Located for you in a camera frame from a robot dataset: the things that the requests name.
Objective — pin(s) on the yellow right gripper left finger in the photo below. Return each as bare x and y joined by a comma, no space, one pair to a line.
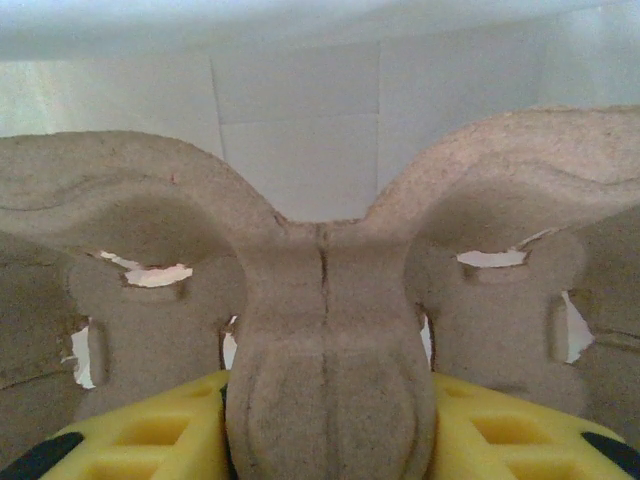
150,440

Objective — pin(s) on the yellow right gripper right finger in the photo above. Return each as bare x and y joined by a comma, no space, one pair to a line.
510,435

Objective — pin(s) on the grey pulp cup carrier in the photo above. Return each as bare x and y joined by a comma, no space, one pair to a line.
325,325

